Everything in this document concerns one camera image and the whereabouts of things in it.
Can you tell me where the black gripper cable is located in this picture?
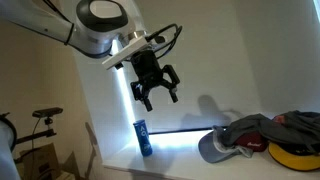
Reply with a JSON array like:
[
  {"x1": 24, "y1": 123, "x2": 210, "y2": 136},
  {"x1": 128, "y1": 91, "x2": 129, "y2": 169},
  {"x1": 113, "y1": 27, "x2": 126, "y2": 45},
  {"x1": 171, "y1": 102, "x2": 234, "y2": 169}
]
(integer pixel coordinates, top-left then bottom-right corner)
[{"x1": 145, "y1": 23, "x2": 184, "y2": 61}]

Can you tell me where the maroon baseball cap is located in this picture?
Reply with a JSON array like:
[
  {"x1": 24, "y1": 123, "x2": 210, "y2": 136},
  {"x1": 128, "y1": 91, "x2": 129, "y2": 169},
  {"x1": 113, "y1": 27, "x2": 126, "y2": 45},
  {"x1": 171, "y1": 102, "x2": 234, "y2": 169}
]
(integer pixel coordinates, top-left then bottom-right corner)
[{"x1": 235, "y1": 132, "x2": 268, "y2": 152}]

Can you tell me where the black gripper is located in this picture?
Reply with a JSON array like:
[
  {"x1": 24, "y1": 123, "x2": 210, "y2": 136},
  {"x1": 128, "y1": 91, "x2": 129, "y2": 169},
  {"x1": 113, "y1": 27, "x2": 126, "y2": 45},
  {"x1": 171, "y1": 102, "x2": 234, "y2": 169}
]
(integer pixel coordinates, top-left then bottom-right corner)
[{"x1": 130, "y1": 50, "x2": 180, "y2": 112}]

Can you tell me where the grey baseball cap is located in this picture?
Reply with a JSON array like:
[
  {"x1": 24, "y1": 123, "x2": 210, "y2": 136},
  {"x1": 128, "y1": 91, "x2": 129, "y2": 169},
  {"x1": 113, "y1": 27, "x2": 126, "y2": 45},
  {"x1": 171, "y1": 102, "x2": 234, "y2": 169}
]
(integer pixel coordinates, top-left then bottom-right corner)
[{"x1": 198, "y1": 126, "x2": 253, "y2": 163}]

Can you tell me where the cardboard box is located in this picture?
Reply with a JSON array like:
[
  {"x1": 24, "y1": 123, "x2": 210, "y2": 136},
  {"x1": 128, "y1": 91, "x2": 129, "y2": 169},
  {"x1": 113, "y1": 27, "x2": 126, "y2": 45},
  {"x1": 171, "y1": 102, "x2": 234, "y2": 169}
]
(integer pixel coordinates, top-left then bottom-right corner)
[{"x1": 20, "y1": 143, "x2": 61, "y2": 180}]

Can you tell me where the dark grey cap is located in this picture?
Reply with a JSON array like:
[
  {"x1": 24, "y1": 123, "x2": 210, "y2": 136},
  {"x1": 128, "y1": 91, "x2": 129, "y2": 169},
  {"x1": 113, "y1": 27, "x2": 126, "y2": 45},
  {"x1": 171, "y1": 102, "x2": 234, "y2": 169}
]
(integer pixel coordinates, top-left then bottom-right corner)
[{"x1": 221, "y1": 110, "x2": 320, "y2": 151}]

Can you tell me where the blue tennis ball can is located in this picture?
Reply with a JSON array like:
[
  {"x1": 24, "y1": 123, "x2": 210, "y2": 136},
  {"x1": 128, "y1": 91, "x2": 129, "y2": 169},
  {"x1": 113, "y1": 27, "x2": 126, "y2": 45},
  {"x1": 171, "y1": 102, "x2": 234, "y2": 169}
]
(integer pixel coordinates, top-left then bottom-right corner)
[{"x1": 133, "y1": 120, "x2": 153, "y2": 157}]

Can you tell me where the black camera on stand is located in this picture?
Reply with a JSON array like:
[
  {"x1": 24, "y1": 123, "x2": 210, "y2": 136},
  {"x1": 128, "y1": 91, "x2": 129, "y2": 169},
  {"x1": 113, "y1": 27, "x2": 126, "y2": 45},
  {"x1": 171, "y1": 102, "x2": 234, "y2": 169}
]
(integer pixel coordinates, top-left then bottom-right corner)
[{"x1": 0, "y1": 106, "x2": 64, "y2": 151}]

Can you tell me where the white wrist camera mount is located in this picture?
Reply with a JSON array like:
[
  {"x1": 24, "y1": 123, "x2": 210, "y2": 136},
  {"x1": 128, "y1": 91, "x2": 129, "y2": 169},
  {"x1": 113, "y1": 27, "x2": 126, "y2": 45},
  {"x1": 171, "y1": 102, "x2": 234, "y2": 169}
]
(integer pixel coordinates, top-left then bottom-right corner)
[{"x1": 102, "y1": 37, "x2": 149, "y2": 70}]

